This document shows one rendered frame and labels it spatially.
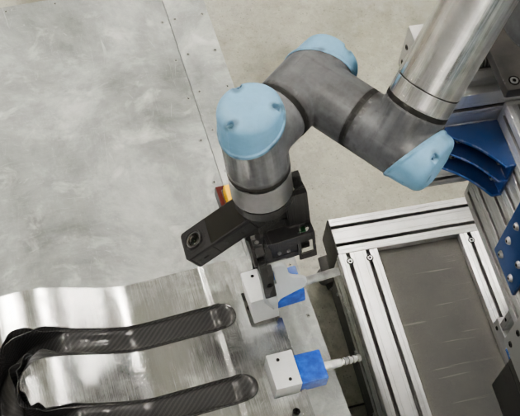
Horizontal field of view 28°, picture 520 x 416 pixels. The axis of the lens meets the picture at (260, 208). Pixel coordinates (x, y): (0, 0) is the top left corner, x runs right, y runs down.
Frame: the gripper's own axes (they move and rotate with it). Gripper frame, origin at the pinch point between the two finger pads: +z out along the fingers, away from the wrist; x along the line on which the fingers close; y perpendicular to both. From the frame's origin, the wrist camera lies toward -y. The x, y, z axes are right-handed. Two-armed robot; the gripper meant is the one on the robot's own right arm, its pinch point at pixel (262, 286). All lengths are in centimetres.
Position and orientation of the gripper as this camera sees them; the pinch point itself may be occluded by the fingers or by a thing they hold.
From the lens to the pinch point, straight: 139.8
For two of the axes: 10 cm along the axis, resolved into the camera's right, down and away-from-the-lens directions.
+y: 9.5, -2.9, 0.9
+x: -2.8, -7.5, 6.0
